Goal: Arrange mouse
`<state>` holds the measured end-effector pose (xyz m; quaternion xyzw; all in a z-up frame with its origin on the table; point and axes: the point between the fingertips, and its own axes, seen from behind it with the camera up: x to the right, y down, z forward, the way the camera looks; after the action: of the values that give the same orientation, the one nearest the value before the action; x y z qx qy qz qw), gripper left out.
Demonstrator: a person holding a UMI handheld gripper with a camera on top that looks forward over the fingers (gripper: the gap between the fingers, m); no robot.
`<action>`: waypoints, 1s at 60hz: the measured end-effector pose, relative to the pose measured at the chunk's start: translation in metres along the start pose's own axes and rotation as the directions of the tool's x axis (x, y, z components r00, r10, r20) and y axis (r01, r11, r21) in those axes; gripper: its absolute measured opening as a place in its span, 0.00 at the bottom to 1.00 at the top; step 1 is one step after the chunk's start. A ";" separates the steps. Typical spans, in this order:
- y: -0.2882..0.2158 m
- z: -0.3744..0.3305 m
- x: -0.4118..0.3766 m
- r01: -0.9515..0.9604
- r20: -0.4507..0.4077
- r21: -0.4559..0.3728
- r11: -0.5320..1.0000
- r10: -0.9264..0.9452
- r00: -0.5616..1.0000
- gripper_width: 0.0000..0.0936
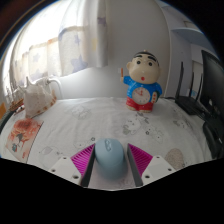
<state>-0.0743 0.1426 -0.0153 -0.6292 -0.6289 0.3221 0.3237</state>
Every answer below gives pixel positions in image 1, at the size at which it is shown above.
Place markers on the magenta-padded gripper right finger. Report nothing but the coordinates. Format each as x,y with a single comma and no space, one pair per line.
158,167

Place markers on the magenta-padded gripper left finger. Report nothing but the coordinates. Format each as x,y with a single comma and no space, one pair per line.
65,168

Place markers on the light blue computer mouse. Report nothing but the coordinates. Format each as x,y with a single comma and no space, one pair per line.
110,158

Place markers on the white cartoon-print tablecloth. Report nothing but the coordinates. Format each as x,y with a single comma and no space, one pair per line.
100,116

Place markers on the black router with antennas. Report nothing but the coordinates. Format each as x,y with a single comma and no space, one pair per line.
190,105

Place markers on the large white conch shell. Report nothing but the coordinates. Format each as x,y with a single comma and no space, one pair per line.
38,100

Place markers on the black keyboard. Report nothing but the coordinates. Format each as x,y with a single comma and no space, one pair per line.
3,125

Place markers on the cartoon boy clock figurine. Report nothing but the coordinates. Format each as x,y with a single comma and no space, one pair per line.
143,90

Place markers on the orange box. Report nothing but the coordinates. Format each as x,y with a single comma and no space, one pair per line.
2,110

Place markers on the white star-print curtain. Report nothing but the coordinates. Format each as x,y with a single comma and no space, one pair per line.
73,40

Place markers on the white wall shelf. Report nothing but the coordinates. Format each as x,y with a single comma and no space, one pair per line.
190,33

